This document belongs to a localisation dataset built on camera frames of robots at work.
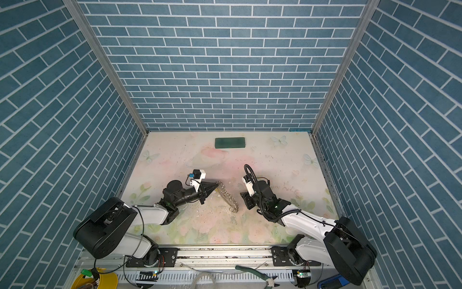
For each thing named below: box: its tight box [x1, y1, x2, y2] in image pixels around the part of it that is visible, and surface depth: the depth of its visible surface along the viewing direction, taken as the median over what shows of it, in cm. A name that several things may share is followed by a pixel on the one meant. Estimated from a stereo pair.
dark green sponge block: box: [214, 137, 246, 149], surface depth 115 cm
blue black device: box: [317, 274, 351, 289], surface depth 69 cm
